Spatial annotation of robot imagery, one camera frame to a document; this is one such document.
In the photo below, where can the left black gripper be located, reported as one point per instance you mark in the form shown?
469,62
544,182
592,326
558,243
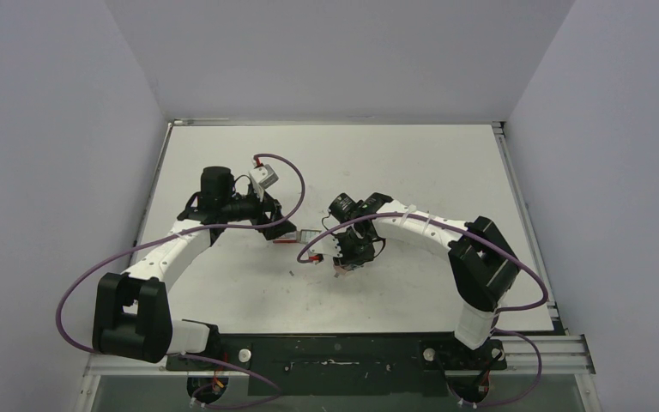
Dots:
263,207

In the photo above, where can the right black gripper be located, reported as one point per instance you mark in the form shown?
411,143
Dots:
354,250

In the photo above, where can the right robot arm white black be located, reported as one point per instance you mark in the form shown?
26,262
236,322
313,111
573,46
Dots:
478,254

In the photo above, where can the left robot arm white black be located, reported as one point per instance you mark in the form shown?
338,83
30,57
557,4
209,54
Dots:
132,315

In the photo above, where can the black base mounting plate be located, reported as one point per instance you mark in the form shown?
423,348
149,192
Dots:
359,364

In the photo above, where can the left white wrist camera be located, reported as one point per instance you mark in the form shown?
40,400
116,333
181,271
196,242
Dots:
262,177

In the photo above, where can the aluminium frame rail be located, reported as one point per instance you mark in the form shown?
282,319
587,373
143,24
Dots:
566,355

